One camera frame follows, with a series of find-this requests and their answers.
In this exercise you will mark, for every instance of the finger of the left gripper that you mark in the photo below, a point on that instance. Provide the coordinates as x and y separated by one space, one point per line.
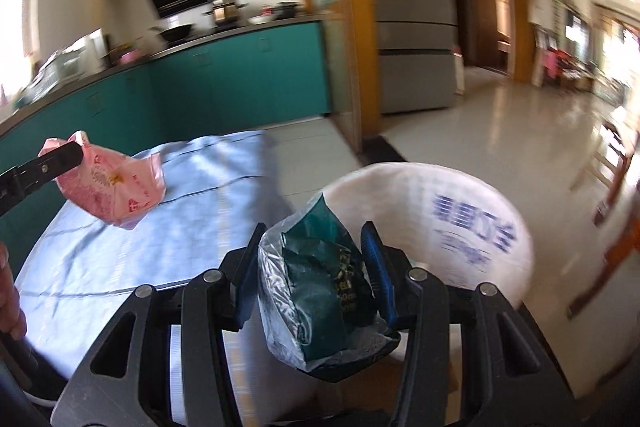
17 183

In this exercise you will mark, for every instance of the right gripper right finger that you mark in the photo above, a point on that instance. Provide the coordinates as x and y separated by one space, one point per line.
508 376

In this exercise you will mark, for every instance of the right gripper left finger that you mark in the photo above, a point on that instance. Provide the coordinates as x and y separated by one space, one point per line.
124 379

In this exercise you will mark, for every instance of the large pink plastic bag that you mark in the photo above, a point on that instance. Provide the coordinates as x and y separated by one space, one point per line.
113 187

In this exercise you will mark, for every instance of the dark green snack bag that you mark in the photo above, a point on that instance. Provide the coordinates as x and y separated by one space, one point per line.
318 310

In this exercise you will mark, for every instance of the white lined trash basket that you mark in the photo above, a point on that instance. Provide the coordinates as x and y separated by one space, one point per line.
456 226

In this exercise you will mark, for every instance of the left hand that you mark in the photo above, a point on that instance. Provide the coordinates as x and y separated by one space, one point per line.
12 317

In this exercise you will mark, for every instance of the white dish rack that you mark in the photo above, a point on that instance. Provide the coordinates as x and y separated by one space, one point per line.
61 68

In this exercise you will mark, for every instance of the pink small pot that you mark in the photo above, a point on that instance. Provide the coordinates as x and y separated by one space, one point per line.
131 56

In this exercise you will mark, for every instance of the blue plaid tablecloth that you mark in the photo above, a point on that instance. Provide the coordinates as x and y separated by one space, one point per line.
81 269

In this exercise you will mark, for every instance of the wooden dining table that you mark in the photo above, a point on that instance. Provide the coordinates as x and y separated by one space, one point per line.
625 244

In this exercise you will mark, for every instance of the black wok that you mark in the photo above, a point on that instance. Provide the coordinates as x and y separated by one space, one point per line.
173 35

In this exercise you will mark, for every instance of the teal lower cabinets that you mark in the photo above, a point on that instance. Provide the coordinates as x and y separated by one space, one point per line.
246 79

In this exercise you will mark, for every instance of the wooden stool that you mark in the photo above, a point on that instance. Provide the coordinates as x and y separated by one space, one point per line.
608 162

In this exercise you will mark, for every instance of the steel stock pot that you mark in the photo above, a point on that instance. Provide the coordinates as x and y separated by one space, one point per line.
225 14

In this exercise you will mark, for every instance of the dark casserole pot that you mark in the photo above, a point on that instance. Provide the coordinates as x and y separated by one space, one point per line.
287 9

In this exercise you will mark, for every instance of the silver refrigerator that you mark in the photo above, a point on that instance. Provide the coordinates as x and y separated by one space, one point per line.
416 40

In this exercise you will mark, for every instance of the wooden glass sliding door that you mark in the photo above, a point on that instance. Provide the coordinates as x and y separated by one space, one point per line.
351 46

